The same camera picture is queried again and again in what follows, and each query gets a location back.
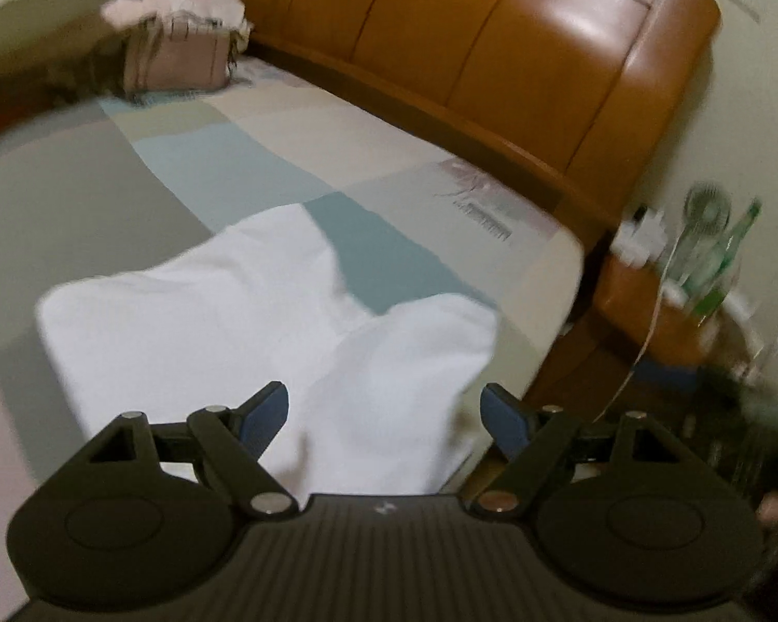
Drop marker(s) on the red cloth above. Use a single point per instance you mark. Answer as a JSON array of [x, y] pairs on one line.
[[0, 118]]

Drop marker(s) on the wooden nightstand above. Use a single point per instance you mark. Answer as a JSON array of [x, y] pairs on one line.
[[629, 311]]

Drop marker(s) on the beige patchwork pillow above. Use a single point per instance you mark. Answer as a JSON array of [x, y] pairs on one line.
[[32, 19]]

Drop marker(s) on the small desk fan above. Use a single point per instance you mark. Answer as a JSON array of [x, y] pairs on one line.
[[706, 207]]

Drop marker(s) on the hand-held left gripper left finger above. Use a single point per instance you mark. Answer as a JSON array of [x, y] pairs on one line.
[[262, 414]]

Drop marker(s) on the wooden headboard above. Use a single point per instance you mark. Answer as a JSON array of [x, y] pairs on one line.
[[525, 45]]

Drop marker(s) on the green glass bottle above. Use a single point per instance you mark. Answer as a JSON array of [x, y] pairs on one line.
[[732, 246]]

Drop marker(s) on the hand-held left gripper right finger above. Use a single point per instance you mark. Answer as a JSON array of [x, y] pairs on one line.
[[502, 418]]

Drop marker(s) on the brown folded blanket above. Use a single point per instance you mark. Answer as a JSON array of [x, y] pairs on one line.
[[181, 58]]

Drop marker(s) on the white printed long-sleeve shirt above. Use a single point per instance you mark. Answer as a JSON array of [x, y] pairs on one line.
[[201, 304]]

